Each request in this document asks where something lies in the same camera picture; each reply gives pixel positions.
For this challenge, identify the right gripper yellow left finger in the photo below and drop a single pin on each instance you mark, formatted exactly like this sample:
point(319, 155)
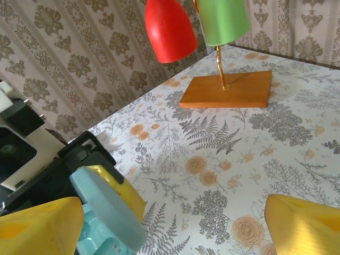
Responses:
point(40, 228)

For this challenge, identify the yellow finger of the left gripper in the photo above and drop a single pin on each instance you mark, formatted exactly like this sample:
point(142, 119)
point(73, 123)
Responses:
point(125, 194)

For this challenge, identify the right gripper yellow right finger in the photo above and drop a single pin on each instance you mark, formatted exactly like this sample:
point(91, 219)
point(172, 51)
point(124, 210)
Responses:
point(305, 228)

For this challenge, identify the light blue earbud case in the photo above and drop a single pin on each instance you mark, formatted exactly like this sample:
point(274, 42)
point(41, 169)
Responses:
point(106, 207)

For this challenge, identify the red wine glass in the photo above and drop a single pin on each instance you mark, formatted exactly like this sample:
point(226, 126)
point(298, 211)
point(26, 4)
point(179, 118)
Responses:
point(170, 32)

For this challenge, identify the green wine glass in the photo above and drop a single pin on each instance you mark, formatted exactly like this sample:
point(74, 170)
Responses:
point(223, 21)

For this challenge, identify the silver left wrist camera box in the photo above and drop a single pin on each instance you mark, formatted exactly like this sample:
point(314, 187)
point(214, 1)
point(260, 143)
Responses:
point(16, 151)

